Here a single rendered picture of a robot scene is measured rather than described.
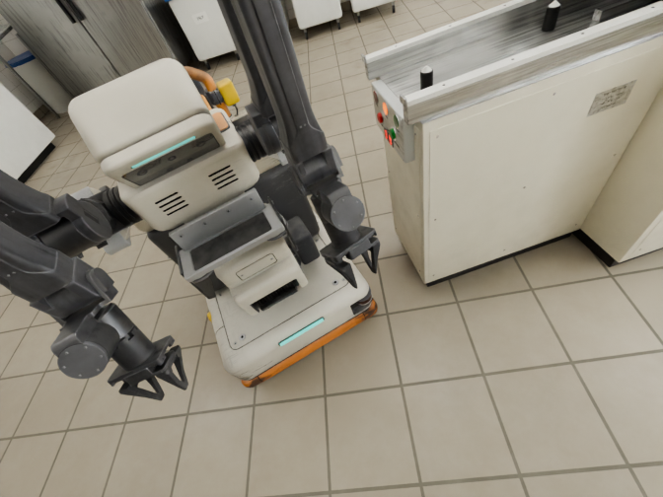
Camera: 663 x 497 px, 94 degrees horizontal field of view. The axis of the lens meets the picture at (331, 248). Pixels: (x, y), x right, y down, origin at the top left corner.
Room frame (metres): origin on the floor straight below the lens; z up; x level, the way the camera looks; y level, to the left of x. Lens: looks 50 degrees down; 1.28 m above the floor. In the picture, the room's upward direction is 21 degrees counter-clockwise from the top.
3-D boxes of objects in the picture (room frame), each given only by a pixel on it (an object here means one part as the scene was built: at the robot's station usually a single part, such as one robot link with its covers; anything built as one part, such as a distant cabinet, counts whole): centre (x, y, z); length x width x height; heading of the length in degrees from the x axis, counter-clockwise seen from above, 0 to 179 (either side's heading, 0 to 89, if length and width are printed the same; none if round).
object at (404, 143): (0.80, -0.30, 0.77); 0.24 x 0.04 x 0.14; 178
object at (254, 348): (0.87, 0.27, 0.16); 0.67 x 0.64 x 0.25; 11
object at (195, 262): (0.58, 0.22, 0.74); 0.28 x 0.16 x 0.22; 101
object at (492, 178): (0.79, -0.66, 0.45); 0.70 x 0.34 x 0.90; 88
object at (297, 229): (0.72, 0.18, 0.43); 0.28 x 0.27 x 0.25; 101
